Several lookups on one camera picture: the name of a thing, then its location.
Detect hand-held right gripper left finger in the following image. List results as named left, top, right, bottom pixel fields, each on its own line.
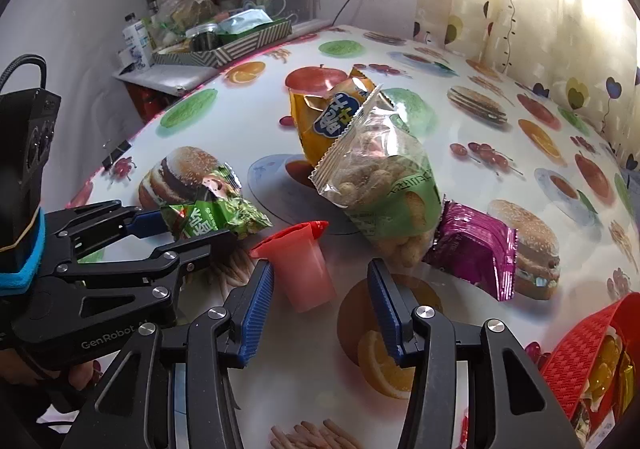
left=60, top=259, right=276, bottom=449

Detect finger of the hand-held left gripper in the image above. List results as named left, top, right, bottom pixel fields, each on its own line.
left=47, top=200, right=171, bottom=250
left=52, top=230, right=236, bottom=291

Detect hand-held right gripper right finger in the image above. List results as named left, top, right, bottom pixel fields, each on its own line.
left=366, top=259, right=581, bottom=449

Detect green snack packet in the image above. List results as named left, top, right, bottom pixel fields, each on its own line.
left=160, top=163, right=273, bottom=242

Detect pink jelly cup red lid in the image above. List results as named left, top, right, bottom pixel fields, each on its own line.
left=250, top=220, right=337, bottom=314

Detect purple snack packet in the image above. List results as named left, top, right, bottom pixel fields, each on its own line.
left=422, top=201, right=518, bottom=302

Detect clear green peanut bag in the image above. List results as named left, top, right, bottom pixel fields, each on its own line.
left=310, top=84, right=446, bottom=270

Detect orange chip bag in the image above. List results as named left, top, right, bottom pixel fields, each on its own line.
left=289, top=68, right=386, bottom=170

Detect red round woven basket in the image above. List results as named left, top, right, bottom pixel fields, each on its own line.
left=540, top=293, right=640, bottom=449

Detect egg yolk vacuum packet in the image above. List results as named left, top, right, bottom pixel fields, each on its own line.
left=582, top=334, right=626, bottom=405

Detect person's left hand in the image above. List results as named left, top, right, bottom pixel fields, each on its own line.
left=66, top=360, right=101, bottom=392

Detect black binder clip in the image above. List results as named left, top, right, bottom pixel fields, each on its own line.
left=102, top=141, right=132, bottom=168

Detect white plastic bottle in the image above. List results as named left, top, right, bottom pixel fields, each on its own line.
left=121, top=13, right=153, bottom=68

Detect clear jar dark contents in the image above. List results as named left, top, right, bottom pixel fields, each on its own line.
left=185, top=23, right=221, bottom=52

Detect striped cardboard tray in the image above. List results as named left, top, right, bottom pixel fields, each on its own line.
left=150, top=16, right=294, bottom=68

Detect teal face mask pack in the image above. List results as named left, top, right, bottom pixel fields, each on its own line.
left=217, top=9, right=275, bottom=36

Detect cream heart print curtain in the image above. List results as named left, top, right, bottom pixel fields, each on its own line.
left=412, top=0, right=640, bottom=170

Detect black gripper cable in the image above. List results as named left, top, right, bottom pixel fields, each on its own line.
left=0, top=54, right=48, bottom=94

